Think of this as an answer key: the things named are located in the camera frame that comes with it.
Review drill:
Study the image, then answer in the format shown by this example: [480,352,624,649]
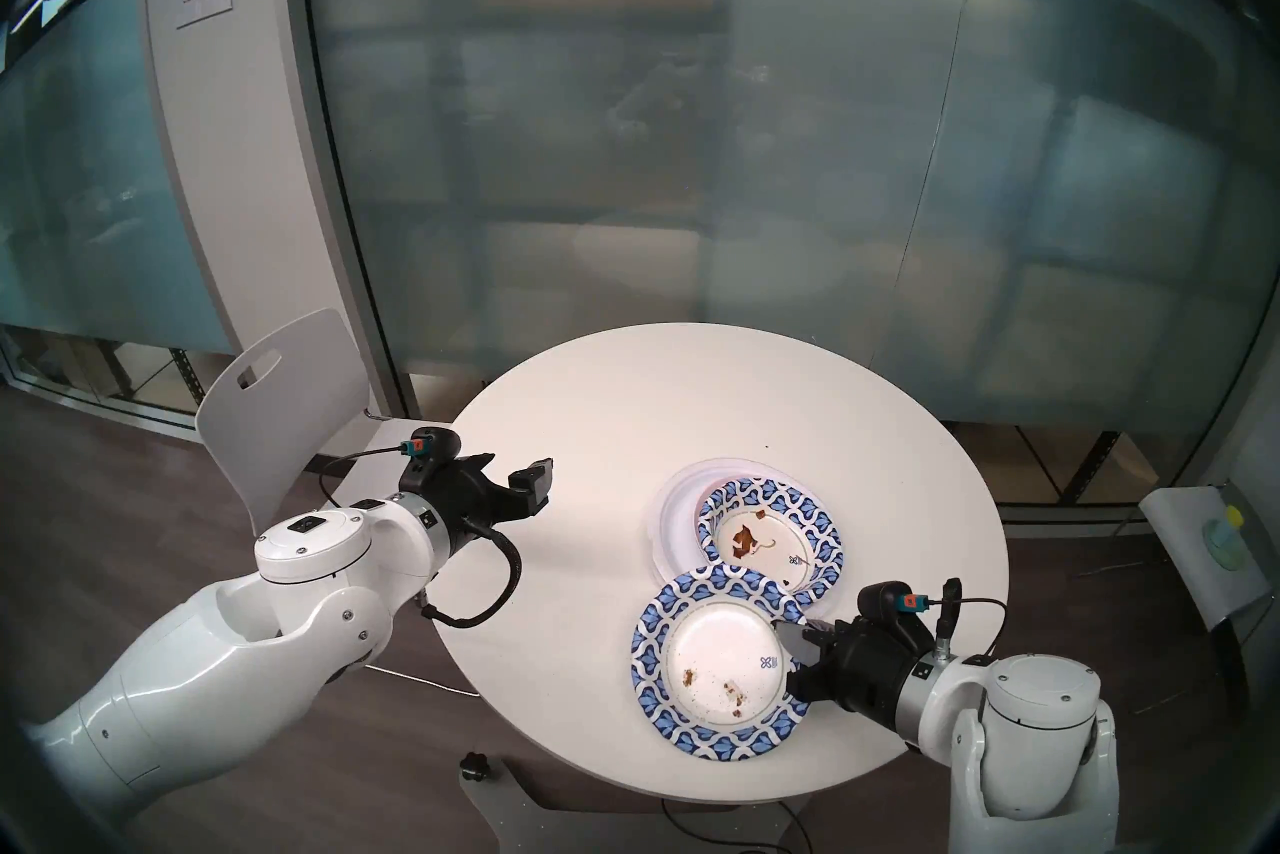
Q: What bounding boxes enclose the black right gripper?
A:
[773,580,939,731]

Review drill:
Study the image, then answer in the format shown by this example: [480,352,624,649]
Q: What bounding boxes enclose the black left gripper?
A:
[397,427,556,563]

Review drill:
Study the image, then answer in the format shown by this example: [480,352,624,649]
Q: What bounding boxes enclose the small blue patterned paper bowl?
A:
[695,478,845,609]

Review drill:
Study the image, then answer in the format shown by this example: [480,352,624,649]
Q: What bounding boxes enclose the large blue patterned paper plate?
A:
[630,564,814,761]

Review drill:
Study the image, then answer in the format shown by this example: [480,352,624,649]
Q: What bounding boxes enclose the plain white paper plate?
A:
[657,465,796,583]

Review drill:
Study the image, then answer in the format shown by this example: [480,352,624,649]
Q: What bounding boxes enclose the white paper plate with leftovers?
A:
[650,459,803,593]

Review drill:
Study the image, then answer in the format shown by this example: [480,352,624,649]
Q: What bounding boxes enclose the few brown food scraps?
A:
[732,510,781,561]

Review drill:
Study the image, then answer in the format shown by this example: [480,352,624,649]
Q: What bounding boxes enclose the white chair with black legs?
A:
[1080,482,1276,718]

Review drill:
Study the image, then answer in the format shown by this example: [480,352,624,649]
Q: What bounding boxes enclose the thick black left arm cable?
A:
[420,519,524,631]

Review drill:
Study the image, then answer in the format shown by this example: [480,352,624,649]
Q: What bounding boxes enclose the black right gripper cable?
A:
[925,576,1011,665]

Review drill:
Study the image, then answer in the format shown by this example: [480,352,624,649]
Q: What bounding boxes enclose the thin black left camera cable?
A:
[319,446,413,510]

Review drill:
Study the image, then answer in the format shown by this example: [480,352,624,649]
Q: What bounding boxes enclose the white chair with handle hole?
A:
[195,308,451,543]

